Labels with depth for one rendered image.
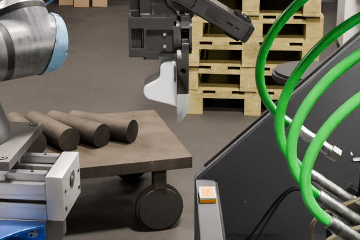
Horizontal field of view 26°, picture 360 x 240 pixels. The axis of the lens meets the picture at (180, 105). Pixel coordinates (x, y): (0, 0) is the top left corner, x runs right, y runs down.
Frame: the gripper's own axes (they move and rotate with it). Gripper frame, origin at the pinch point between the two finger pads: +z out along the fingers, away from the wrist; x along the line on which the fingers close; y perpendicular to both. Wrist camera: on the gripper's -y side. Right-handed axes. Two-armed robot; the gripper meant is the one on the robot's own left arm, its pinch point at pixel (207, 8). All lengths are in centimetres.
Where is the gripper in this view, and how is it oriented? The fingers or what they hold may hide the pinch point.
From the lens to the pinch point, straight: 128.1
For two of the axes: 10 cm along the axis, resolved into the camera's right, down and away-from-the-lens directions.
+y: -7.4, 6.4, 1.9
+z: 6.4, 7.6, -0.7
